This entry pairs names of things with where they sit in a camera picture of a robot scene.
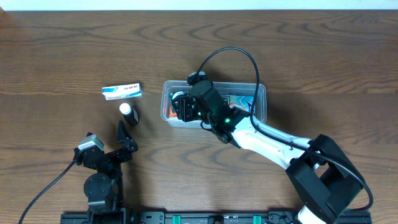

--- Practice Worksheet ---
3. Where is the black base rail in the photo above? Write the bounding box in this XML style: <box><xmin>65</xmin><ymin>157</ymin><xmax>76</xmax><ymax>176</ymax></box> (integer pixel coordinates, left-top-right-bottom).
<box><xmin>60</xmin><ymin>210</ymin><xmax>373</xmax><ymax>224</ymax></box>

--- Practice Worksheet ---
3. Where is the blue Kool Fever box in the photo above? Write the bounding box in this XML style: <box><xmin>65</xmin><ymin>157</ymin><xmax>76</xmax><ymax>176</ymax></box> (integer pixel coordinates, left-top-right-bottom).
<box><xmin>221</xmin><ymin>95</ymin><xmax>254</xmax><ymax>112</ymax></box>

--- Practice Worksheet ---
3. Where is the dark bottle white cap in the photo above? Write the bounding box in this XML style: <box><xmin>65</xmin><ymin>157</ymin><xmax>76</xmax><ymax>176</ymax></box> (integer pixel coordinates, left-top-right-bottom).
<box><xmin>119</xmin><ymin>103</ymin><xmax>139</xmax><ymax>126</ymax></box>

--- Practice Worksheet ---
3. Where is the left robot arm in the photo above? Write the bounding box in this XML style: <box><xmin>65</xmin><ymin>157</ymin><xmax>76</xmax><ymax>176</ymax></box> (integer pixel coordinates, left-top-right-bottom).
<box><xmin>73</xmin><ymin>121</ymin><xmax>138</xmax><ymax>213</ymax></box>

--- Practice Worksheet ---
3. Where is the green Zam-Buk box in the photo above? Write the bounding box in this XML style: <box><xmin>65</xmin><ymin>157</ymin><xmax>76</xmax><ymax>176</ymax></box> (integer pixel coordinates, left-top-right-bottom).
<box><xmin>170</xmin><ymin>90</ymin><xmax>189</xmax><ymax>106</ymax></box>

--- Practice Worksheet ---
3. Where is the red small box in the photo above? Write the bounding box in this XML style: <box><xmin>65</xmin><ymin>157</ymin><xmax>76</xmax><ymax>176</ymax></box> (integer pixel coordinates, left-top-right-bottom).
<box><xmin>169</xmin><ymin>107</ymin><xmax>178</xmax><ymax>118</ymax></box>

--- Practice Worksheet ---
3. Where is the white blue medicine box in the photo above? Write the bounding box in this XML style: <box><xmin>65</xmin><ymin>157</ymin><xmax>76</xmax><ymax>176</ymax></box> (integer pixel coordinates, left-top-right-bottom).
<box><xmin>102</xmin><ymin>83</ymin><xmax>143</xmax><ymax>100</ymax></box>

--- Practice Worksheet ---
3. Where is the clear plastic container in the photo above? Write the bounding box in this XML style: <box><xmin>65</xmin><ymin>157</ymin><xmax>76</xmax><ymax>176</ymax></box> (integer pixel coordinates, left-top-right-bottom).
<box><xmin>160</xmin><ymin>80</ymin><xmax>267</xmax><ymax>128</ymax></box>

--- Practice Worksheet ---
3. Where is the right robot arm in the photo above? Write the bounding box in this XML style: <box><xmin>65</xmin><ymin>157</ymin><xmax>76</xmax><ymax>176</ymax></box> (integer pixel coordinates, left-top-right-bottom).
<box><xmin>166</xmin><ymin>80</ymin><xmax>366</xmax><ymax>223</ymax></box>

